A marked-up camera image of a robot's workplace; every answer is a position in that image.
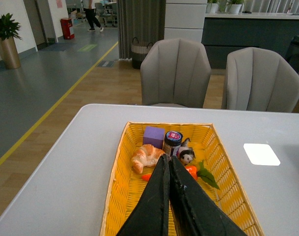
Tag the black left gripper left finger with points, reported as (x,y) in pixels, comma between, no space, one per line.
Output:
(150,216)

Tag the grey chair left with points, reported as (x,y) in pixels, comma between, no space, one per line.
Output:
(175,72)

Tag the black white toy dog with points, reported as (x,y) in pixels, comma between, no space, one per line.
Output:
(185,153)

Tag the dark counter cabinet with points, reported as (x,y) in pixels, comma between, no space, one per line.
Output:
(224,33)

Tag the white potted plant right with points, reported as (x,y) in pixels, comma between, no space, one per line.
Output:
(234,6)

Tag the white potted plant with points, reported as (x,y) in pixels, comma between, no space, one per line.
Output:
(212,6)
(234,6)

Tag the dark jar with label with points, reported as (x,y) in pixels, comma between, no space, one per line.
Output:
(172,142)

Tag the grey chair right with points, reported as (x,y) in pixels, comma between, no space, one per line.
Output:
(259,80)

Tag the walking person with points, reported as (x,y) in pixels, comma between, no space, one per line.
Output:
(89,8)

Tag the woven laundry basket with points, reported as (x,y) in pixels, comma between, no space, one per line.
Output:
(139,49)

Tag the grey curtain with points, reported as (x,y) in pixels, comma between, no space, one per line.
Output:
(143,19)

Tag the orange toy carrot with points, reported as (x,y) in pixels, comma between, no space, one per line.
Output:
(203,173)

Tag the grey chair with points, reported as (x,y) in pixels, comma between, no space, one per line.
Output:
(175,72)
(259,80)

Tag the yellow woven basket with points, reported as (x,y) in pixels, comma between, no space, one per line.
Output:
(126,186)

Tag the toy croissant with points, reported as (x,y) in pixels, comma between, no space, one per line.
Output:
(146,156)

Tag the red bin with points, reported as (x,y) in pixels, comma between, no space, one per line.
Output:
(67,28)

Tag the white potted plant left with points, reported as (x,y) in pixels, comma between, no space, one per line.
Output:
(212,6)

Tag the purple block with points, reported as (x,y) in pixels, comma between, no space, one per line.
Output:
(154,136)

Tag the potted plant gold pot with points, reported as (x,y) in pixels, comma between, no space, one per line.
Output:
(8,32)

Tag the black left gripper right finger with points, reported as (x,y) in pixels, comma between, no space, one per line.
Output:
(194,212)

